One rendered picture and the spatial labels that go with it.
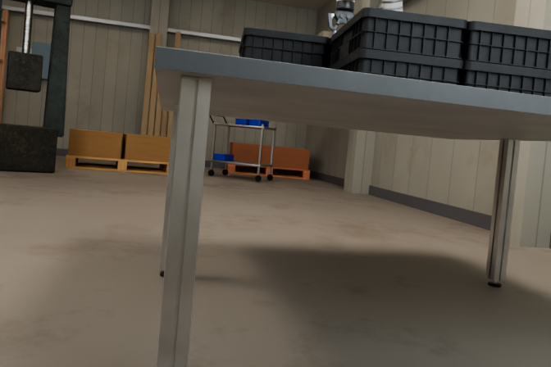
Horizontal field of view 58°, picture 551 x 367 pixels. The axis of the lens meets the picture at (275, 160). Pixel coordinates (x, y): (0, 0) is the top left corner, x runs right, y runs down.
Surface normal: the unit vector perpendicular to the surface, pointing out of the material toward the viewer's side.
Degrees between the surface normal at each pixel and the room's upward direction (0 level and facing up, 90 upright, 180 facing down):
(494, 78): 90
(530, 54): 90
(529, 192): 90
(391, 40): 90
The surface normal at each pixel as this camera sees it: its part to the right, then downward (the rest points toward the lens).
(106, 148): 0.29, 0.06
